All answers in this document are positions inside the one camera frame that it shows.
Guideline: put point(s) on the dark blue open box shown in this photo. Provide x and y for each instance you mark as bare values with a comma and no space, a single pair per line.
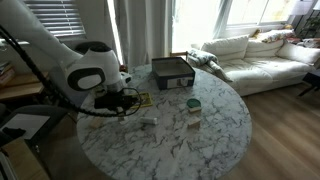
172,72

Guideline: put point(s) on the folded grey blanket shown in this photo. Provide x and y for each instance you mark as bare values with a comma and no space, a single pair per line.
207,62

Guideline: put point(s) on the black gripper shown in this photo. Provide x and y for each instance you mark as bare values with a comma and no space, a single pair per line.
113,101

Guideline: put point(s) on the wooden side desk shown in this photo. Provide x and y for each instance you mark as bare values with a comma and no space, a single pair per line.
14,86

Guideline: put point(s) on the white sofa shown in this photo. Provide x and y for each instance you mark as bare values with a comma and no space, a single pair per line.
254,66

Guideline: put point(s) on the floral cushion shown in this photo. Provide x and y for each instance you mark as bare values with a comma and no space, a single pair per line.
273,35

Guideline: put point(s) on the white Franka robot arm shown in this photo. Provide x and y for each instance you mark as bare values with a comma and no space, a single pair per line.
98,67

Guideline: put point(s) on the wooden block right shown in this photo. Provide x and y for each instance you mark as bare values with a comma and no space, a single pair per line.
194,123

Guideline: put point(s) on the white curtain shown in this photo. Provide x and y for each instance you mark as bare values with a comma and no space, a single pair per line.
143,29

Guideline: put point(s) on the yellow framed picture book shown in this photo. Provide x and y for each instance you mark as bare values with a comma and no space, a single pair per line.
144,100

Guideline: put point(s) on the grey chair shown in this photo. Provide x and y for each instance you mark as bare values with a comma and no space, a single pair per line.
32,123

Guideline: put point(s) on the large wooden block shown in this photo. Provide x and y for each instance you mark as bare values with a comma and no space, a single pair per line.
96,122

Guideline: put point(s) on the white small rectangular box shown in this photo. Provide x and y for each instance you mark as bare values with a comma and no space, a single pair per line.
148,120

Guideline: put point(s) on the green round lid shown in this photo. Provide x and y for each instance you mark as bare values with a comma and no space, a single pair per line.
192,103

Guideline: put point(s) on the dark coffee table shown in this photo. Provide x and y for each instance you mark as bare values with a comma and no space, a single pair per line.
313,78

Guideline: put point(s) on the wooden block under lid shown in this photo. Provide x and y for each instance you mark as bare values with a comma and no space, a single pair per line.
195,109

